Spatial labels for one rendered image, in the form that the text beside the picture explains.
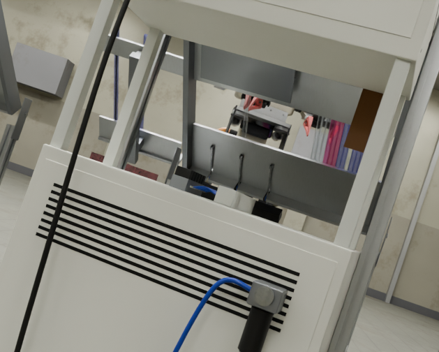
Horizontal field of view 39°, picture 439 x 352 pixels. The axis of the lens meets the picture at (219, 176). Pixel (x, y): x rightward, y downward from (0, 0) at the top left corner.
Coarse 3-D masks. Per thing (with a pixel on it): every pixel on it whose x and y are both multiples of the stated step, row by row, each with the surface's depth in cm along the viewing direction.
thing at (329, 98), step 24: (216, 48) 187; (216, 72) 192; (240, 72) 189; (264, 72) 185; (288, 72) 182; (264, 96) 195; (288, 96) 187; (312, 96) 188; (336, 96) 184; (336, 120) 189
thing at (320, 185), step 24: (216, 144) 216; (240, 144) 211; (216, 168) 223; (264, 168) 213; (288, 168) 209; (312, 168) 204; (336, 168) 200; (288, 192) 215; (312, 192) 211; (336, 192) 206
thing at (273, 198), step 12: (192, 168) 226; (204, 180) 223; (216, 180) 222; (228, 180) 222; (240, 192) 219; (252, 192) 218; (264, 192) 218; (276, 204) 215; (288, 204) 215; (300, 204) 215; (312, 216) 212; (324, 216) 211; (336, 216) 211
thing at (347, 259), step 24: (96, 168) 133; (144, 192) 129; (168, 192) 128; (24, 216) 136; (216, 216) 125; (240, 216) 124; (288, 240) 121; (312, 240) 120; (336, 288) 117; (336, 312) 135
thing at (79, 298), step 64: (128, 0) 131; (192, 0) 132; (256, 0) 128; (320, 0) 125; (384, 0) 122; (320, 64) 144; (384, 64) 128; (64, 128) 137; (128, 128) 165; (384, 128) 120; (64, 192) 128; (128, 192) 130; (64, 256) 132; (128, 256) 128; (192, 256) 125; (256, 256) 122; (320, 256) 119; (0, 320) 134; (64, 320) 130; (128, 320) 127; (192, 320) 119; (256, 320) 115
